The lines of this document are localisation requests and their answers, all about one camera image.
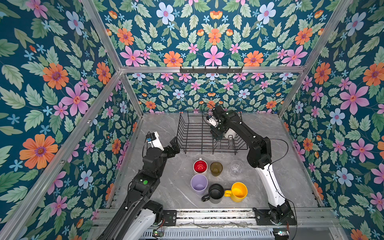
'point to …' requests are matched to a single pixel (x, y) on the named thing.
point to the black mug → (215, 194)
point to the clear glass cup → (236, 168)
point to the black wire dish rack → (195, 136)
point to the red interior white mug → (200, 166)
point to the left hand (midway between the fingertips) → (171, 136)
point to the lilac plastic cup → (199, 182)
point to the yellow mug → (239, 191)
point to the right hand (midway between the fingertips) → (218, 129)
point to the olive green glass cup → (216, 168)
